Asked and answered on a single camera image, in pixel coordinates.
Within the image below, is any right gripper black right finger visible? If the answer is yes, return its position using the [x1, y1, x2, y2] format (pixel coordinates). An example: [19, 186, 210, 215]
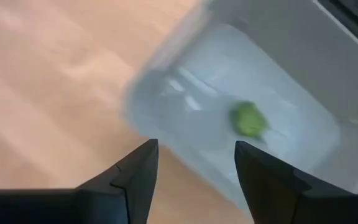
[234, 139, 358, 224]

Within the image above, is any grey plastic basket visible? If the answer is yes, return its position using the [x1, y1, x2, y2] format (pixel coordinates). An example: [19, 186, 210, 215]
[122, 0, 358, 215]

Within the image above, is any green bell pepper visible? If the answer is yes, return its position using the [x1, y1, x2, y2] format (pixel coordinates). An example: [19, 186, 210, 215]
[228, 100, 272, 142]

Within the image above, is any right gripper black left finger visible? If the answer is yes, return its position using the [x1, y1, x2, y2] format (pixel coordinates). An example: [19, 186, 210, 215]
[0, 138, 160, 224]

